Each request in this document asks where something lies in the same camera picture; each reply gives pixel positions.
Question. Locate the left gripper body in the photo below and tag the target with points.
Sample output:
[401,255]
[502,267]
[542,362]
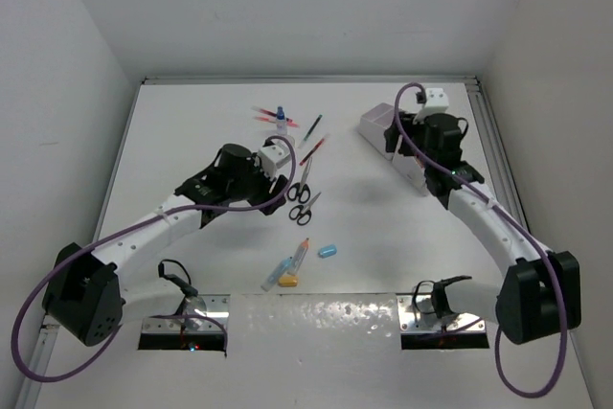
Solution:
[261,190]

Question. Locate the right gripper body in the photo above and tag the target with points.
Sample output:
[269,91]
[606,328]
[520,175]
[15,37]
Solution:
[412,131]

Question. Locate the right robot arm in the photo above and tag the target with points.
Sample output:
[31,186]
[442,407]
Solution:
[540,293]

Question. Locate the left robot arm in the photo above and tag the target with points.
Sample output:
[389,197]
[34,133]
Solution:
[94,291]

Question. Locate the white organizer box right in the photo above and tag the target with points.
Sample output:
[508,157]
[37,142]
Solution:
[411,169]

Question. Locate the white organizer box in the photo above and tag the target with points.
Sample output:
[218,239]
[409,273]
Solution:
[372,126]
[411,169]

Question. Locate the large black scissors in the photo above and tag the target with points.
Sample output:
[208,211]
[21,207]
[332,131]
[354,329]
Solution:
[300,191]

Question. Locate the white organizer box left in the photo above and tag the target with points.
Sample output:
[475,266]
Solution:
[372,126]

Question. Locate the small black scissors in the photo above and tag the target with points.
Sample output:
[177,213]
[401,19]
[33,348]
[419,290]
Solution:
[301,214]

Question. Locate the blue spray bottle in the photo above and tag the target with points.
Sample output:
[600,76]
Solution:
[282,128]

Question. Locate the pink red pen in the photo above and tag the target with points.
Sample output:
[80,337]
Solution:
[288,123]

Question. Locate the dark red pen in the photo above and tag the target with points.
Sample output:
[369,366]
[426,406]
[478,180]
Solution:
[267,113]

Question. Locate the grey orange-tip highlighter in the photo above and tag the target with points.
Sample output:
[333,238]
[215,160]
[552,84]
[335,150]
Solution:
[298,257]

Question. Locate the blue highlighter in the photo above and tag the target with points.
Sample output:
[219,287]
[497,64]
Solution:
[276,273]

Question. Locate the blue highlighter cap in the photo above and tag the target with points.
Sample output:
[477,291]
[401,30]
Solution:
[327,251]

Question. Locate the yellow highlighter cap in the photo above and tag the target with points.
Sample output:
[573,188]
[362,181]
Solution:
[288,281]

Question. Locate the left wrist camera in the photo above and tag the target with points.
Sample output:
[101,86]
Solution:
[272,156]

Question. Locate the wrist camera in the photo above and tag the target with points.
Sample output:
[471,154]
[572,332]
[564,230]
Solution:
[432,101]
[272,156]

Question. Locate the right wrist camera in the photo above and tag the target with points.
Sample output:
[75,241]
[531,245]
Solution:
[432,101]

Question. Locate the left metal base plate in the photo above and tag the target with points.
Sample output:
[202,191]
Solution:
[209,311]

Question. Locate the metal base plate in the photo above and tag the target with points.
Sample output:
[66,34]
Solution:
[209,311]
[414,320]

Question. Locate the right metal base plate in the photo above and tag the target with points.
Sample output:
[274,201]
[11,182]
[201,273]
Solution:
[414,320]

